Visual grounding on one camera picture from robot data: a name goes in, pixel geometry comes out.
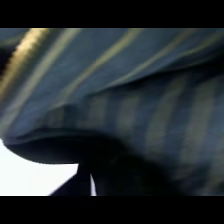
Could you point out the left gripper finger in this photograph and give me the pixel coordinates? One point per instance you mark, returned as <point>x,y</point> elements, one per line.
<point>77,185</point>

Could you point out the blue striped jacket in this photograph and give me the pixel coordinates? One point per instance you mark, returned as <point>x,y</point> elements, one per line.
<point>140,100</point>

